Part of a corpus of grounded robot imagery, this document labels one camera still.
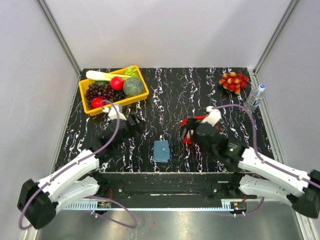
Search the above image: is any green cantaloupe melon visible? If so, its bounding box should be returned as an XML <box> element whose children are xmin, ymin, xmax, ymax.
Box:
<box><xmin>123</xmin><ymin>77</ymin><xmax>144</xmax><ymax>97</ymax></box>

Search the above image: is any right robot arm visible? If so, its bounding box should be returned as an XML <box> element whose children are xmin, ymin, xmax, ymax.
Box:
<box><xmin>179</xmin><ymin>116</ymin><xmax>320</xmax><ymax>219</ymax></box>

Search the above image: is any dark blue grape bunch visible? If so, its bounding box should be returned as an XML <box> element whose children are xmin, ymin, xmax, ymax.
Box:
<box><xmin>113</xmin><ymin>90</ymin><xmax>126</xmax><ymax>102</ymax></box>

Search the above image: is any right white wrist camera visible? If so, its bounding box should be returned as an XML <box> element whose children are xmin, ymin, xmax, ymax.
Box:
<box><xmin>200</xmin><ymin>106</ymin><xmax>222</xmax><ymax>127</ymax></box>

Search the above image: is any purple grape bunch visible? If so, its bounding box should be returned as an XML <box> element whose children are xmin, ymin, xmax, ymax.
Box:
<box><xmin>84</xmin><ymin>83</ymin><xmax>115</xmax><ymax>103</ymax></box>

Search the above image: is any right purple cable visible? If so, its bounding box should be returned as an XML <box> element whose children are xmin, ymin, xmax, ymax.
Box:
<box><xmin>212</xmin><ymin>104</ymin><xmax>320</xmax><ymax>217</ymax></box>

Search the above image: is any red apple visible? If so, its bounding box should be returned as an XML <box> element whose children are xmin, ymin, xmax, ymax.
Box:
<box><xmin>90</xmin><ymin>97</ymin><xmax>106</xmax><ymax>109</ymax></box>
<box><xmin>109</xmin><ymin>76</ymin><xmax>125</xmax><ymax>91</ymax></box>

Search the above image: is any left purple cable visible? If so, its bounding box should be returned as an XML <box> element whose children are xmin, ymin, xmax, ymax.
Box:
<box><xmin>18</xmin><ymin>99</ymin><xmax>139</xmax><ymax>231</ymax></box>

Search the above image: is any clear water bottle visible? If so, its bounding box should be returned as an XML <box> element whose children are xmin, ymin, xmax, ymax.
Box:
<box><xmin>243</xmin><ymin>84</ymin><xmax>266</xmax><ymax>113</ymax></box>

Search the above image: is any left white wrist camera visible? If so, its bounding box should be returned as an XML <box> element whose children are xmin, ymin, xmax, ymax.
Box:
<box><xmin>102</xmin><ymin>104</ymin><xmax>127</xmax><ymax>121</ymax></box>

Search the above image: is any white green leek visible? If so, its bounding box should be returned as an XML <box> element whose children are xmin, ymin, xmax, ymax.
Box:
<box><xmin>85</xmin><ymin>65</ymin><xmax>140</xmax><ymax>82</ymax></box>

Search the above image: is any purple cable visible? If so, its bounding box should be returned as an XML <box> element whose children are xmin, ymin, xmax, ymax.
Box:
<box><xmin>212</xmin><ymin>104</ymin><xmax>320</xmax><ymax>217</ymax></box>
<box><xmin>18</xmin><ymin>99</ymin><xmax>139</xmax><ymax>231</ymax></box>

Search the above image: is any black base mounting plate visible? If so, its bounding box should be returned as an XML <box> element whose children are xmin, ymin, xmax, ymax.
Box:
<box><xmin>90</xmin><ymin>172</ymin><xmax>245</xmax><ymax>199</ymax></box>

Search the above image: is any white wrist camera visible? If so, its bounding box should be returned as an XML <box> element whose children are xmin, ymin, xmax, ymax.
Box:
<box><xmin>102</xmin><ymin>104</ymin><xmax>127</xmax><ymax>121</ymax></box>
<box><xmin>200</xmin><ymin>106</ymin><xmax>222</xmax><ymax>127</ymax></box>

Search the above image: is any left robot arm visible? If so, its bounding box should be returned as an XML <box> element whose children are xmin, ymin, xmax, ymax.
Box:
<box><xmin>17</xmin><ymin>113</ymin><xmax>146</xmax><ymax>230</ymax></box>

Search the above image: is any red apple lower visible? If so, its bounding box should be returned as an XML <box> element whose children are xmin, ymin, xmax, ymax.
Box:
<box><xmin>90</xmin><ymin>97</ymin><xmax>106</xmax><ymax>109</ymax></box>

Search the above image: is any blue card holder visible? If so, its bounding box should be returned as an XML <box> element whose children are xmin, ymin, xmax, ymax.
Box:
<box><xmin>153</xmin><ymin>140</ymin><xmax>171</xmax><ymax>163</ymax></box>

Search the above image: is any red plastic bin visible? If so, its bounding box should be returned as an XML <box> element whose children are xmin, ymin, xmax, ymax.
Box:
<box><xmin>179</xmin><ymin>115</ymin><xmax>228</xmax><ymax>147</ymax></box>

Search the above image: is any yellow plastic tray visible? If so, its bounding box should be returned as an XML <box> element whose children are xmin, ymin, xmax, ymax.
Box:
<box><xmin>78</xmin><ymin>65</ymin><xmax>149</xmax><ymax>116</ymax></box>

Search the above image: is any red apple upper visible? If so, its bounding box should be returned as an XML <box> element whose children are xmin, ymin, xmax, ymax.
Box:
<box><xmin>109</xmin><ymin>76</ymin><xmax>125</xmax><ymax>91</ymax></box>

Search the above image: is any green lime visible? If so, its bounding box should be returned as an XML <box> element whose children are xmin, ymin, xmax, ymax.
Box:
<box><xmin>95</xmin><ymin>80</ymin><xmax>109</xmax><ymax>87</ymax></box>

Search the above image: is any lychee fruit cluster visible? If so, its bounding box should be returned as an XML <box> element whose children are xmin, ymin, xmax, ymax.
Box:
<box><xmin>218</xmin><ymin>71</ymin><xmax>250</xmax><ymax>95</ymax></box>

